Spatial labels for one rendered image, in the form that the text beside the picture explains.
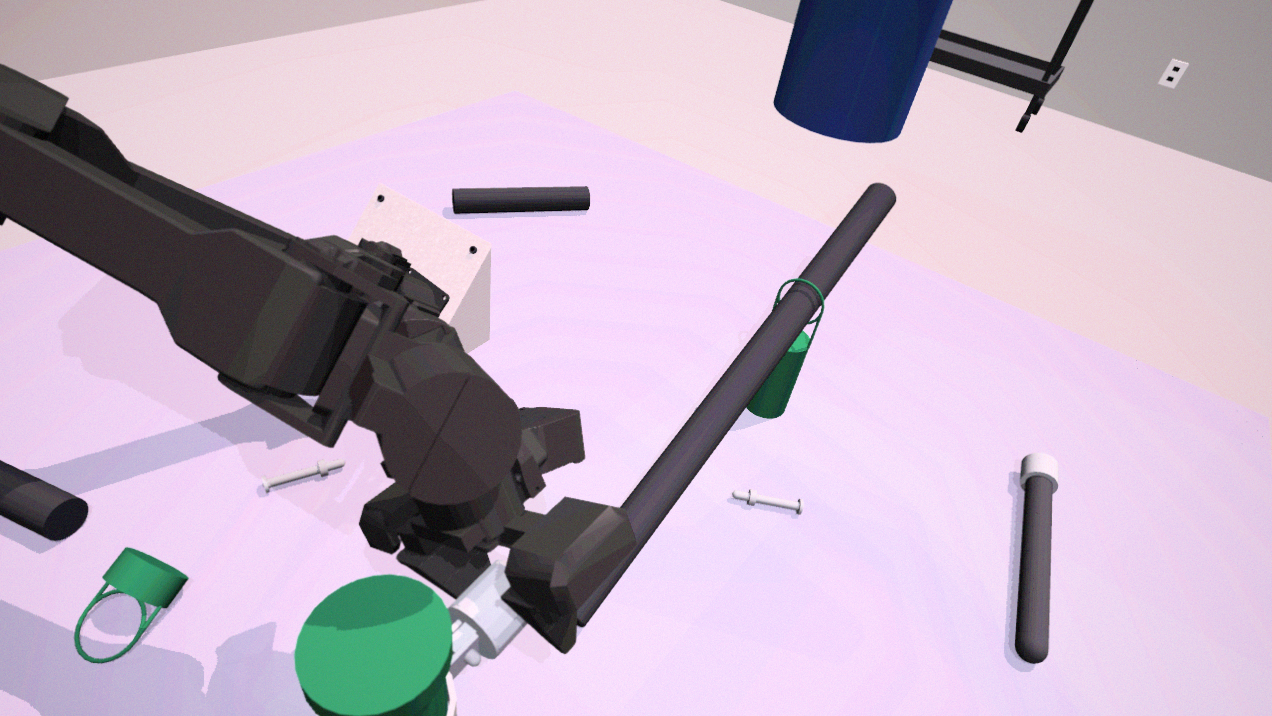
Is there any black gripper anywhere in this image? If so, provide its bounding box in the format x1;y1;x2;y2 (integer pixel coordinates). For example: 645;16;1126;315
359;469;637;654

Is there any white bolt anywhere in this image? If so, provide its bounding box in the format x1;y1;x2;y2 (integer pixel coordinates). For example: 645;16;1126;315
261;459;346;493
731;490;804;515

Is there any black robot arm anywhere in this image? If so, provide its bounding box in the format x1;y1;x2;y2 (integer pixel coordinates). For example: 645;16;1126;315
0;64;586;505

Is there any grey tapered cup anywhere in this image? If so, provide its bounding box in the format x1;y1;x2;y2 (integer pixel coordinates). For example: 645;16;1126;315
446;560;527;716

